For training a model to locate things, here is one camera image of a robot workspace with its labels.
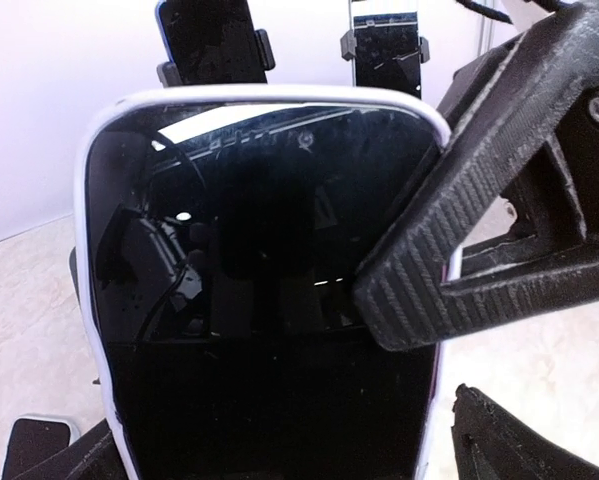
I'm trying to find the black pole phone stand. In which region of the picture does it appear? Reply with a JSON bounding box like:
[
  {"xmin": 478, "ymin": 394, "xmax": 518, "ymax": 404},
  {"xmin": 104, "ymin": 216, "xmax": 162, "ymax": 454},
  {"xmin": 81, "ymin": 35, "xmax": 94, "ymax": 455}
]
[
  {"xmin": 340, "ymin": 30, "xmax": 430, "ymax": 63},
  {"xmin": 156, "ymin": 28, "xmax": 276, "ymax": 88}
]

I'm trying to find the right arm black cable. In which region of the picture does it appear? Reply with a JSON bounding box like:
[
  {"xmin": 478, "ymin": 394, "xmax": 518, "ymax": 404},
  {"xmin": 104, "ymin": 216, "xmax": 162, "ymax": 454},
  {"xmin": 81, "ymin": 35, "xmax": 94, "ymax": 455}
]
[{"xmin": 456, "ymin": 0, "xmax": 568, "ymax": 24}]

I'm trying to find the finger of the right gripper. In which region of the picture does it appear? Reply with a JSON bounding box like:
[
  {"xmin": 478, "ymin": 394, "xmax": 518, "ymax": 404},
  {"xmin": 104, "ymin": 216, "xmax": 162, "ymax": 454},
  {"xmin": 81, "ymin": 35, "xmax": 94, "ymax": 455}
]
[{"xmin": 353, "ymin": 1, "xmax": 599, "ymax": 351}]

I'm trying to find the blue phone black screen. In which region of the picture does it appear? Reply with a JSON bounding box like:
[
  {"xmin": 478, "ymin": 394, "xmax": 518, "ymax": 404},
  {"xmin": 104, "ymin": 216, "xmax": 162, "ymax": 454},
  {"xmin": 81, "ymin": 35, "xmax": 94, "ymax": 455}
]
[{"xmin": 154, "ymin": 0, "xmax": 265, "ymax": 90}]

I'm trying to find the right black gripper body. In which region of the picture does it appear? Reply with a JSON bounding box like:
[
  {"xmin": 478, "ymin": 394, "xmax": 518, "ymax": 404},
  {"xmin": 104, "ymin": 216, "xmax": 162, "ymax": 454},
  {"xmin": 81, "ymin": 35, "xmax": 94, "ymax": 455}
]
[{"xmin": 436, "ymin": 37, "xmax": 599, "ymax": 281}]

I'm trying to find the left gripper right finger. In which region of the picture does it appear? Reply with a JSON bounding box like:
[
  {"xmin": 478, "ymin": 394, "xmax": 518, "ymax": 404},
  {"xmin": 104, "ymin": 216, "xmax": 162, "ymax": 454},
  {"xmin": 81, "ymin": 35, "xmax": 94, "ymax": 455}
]
[{"xmin": 451, "ymin": 384, "xmax": 599, "ymax": 480}]

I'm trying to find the teal phone black screen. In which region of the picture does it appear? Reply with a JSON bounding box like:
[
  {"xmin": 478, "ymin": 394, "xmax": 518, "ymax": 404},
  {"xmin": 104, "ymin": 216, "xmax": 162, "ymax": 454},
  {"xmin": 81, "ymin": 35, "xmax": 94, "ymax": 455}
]
[{"xmin": 349, "ymin": 1, "xmax": 429, "ymax": 98}]

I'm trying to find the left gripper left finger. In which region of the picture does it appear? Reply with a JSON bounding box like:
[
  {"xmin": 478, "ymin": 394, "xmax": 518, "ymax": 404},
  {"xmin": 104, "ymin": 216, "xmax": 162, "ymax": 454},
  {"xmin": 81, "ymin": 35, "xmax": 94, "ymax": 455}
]
[{"xmin": 26, "ymin": 420, "xmax": 124, "ymax": 480}]

